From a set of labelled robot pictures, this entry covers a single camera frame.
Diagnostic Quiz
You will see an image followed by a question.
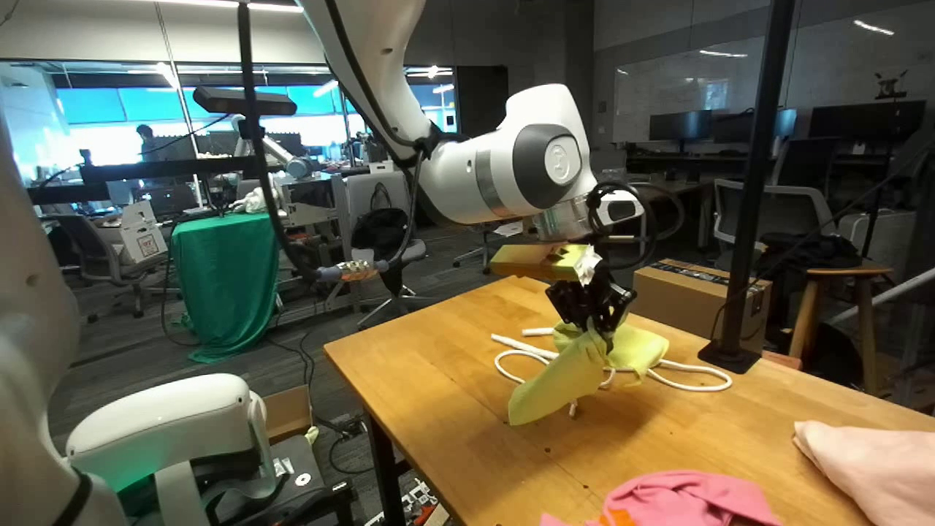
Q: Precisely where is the wooden stool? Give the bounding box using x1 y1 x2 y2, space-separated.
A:
788 267 887 394

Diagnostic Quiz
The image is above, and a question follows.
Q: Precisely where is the black vertical pole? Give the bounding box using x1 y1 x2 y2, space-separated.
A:
701 0 798 373

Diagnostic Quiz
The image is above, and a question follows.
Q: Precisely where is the pink cloth orange print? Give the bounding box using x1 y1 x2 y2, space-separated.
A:
583 471 780 526

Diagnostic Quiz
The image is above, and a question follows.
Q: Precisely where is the yellow-green cloth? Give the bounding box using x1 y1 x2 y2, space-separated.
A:
494 324 669 426

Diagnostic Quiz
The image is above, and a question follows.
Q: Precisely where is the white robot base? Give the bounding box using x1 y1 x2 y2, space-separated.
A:
66 373 285 526

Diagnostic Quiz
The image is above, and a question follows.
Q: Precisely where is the wrist camera gold block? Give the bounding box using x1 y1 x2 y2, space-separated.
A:
491 243 601 283

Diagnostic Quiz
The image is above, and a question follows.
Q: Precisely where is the black office chair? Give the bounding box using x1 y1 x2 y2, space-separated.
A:
349 207 425 328

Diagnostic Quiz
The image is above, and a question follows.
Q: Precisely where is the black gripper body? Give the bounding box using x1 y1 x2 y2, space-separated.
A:
547 262 637 340

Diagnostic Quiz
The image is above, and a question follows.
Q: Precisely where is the light pink cloth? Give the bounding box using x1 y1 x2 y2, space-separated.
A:
792 422 935 526

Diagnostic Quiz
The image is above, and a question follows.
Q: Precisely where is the green draped cloth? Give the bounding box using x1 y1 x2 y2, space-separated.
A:
173 214 281 363

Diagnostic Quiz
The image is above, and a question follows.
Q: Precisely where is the brown cardboard box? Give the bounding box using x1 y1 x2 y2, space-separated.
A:
631 259 770 349

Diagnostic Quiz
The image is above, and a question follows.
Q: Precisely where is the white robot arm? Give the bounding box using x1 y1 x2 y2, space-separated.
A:
0 0 642 526

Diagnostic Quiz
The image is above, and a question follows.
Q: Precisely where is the thick white rope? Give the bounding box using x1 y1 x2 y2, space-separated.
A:
487 324 560 356

